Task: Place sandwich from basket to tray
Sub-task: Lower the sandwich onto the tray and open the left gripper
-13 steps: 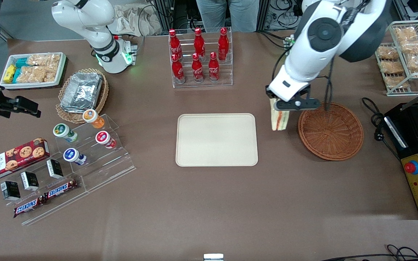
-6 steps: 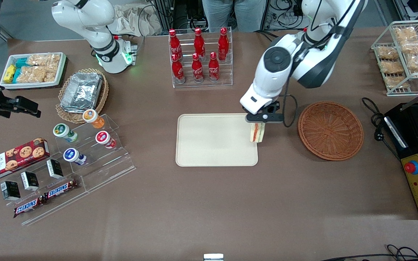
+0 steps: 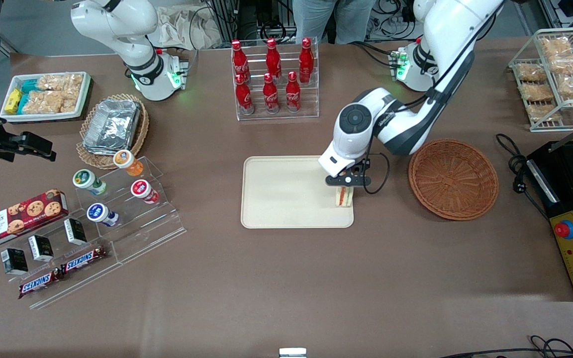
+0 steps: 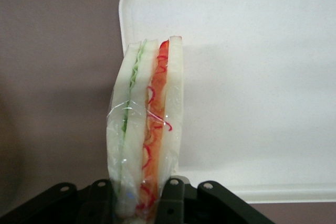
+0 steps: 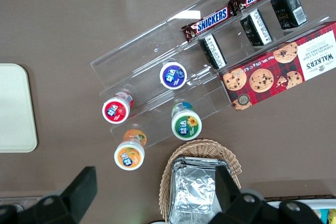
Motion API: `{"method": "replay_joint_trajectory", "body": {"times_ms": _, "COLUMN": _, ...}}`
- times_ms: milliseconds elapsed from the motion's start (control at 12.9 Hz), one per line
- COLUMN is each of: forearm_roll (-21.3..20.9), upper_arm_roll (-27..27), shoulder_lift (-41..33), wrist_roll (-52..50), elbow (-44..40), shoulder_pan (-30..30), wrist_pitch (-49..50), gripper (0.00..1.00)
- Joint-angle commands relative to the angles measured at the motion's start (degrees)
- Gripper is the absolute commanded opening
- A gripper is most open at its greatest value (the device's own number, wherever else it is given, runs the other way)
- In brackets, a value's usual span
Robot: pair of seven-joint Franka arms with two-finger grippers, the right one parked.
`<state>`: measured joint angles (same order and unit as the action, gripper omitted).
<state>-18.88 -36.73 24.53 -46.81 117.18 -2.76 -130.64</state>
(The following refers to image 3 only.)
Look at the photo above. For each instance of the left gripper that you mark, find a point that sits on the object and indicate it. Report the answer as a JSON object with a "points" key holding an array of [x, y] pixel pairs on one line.
{"points": [[356, 169]]}

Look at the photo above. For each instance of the triangular sandwich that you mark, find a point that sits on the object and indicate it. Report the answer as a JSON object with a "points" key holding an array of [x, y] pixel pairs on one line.
{"points": [[344, 199]]}

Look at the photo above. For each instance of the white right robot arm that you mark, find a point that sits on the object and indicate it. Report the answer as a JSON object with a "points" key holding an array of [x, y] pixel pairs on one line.
{"points": [[117, 25]]}

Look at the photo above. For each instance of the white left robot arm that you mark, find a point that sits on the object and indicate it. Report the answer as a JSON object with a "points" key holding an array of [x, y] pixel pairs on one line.
{"points": [[445, 49]]}

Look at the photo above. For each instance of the white rectangular snack tray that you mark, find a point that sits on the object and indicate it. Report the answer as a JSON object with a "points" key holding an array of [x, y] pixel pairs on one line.
{"points": [[43, 117]]}

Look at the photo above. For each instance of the light woven oval basket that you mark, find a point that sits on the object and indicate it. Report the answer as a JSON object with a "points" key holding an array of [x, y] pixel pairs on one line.
{"points": [[90, 160]]}

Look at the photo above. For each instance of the beige plastic tray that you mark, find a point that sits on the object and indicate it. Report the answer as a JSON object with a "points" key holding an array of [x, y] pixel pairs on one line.
{"points": [[286, 194]]}

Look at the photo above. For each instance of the brown round wicker basket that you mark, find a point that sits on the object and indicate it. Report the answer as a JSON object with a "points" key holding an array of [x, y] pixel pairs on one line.
{"points": [[453, 179]]}

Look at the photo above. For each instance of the teal snack packet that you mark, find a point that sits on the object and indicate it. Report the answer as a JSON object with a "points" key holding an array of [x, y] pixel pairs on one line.
{"points": [[23, 103], [29, 86]]}

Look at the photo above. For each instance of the yellow snack packet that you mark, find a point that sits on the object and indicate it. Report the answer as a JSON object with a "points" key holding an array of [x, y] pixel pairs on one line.
{"points": [[13, 101]]}

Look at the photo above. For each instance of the green lid yoghurt cup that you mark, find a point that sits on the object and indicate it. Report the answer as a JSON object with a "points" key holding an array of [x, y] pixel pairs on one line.
{"points": [[84, 179]]}

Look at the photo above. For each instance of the red Walkers cookie box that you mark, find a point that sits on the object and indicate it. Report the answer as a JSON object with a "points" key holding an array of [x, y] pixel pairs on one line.
{"points": [[18, 219]]}

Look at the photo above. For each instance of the aluminium foil container stack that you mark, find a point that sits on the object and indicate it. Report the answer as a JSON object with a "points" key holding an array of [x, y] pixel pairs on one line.
{"points": [[112, 127]]}

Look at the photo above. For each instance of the clear acrylic bottle rack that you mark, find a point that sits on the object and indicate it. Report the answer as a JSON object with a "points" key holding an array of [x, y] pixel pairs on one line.
{"points": [[311, 107]]}

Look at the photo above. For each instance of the blue lid yoghurt cup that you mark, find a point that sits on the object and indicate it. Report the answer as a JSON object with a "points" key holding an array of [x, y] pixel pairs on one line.
{"points": [[96, 213]]}

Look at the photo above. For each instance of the orange lid yoghurt cup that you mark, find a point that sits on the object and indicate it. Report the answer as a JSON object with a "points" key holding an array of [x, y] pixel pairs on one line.
{"points": [[125, 159]]}

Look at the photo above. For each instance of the small black box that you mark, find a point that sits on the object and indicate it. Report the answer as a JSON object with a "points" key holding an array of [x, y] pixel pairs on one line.
{"points": [[41, 248], [75, 231], [14, 261]]}

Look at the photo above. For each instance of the red cola bottle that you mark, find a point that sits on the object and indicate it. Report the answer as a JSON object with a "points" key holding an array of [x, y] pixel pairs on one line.
{"points": [[306, 62], [243, 97], [293, 94], [237, 58], [272, 59], [270, 97]]}

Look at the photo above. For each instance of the red lid yoghurt cup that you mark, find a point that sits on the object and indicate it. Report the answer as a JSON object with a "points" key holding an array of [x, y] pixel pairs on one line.
{"points": [[140, 189]]}

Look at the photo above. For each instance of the Snickers chocolate bar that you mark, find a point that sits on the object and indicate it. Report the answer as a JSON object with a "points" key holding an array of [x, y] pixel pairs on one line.
{"points": [[38, 283], [82, 259]]}

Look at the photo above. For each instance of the clear acrylic stepped snack stand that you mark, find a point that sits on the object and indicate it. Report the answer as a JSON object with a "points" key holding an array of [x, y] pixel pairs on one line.
{"points": [[87, 283]]}

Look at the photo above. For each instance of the clear acrylic stepped cup stand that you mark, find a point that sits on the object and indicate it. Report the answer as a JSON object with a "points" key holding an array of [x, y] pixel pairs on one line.
{"points": [[157, 233]]}

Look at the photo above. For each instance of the person in jeans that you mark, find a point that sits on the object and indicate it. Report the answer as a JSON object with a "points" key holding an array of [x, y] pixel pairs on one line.
{"points": [[311, 20]]}

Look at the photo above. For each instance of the crumpled beige cloth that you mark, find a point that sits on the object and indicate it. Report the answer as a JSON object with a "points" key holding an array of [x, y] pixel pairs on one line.
{"points": [[177, 30]]}

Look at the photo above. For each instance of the black machine base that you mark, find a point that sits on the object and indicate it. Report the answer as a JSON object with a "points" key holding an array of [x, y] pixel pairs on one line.
{"points": [[565, 194]]}

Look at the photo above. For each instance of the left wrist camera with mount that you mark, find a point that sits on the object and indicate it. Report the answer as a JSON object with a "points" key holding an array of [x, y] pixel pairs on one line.
{"points": [[351, 179]]}

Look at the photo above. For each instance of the black equipment frame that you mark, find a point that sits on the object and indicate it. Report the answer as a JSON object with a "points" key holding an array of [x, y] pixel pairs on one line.
{"points": [[246, 20]]}

